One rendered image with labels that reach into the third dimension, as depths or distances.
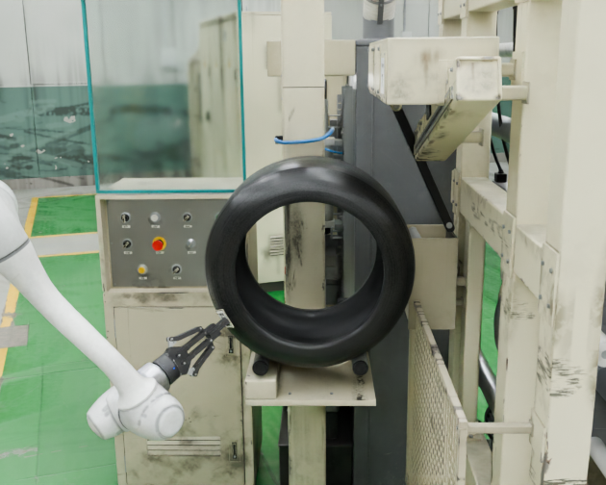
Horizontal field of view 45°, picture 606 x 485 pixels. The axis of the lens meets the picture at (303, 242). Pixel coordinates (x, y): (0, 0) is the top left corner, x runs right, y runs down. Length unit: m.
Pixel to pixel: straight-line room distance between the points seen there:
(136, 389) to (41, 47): 9.51
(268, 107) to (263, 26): 0.56
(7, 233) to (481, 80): 1.06
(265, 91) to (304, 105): 3.14
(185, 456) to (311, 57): 1.64
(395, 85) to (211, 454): 1.83
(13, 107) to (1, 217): 9.30
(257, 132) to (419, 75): 3.81
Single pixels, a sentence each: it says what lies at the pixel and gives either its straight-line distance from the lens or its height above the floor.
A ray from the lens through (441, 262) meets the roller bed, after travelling 2.33.
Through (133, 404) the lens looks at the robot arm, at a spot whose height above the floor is 1.00.
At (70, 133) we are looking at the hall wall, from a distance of 11.00.
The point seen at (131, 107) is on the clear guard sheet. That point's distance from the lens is 2.74.
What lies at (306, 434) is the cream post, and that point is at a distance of 2.61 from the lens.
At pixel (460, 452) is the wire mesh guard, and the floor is 0.93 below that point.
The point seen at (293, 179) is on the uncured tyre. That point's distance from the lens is 1.93.
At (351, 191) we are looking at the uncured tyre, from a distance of 1.93.
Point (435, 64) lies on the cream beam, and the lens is 1.69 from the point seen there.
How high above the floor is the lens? 1.74
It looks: 14 degrees down
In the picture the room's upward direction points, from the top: 1 degrees counter-clockwise
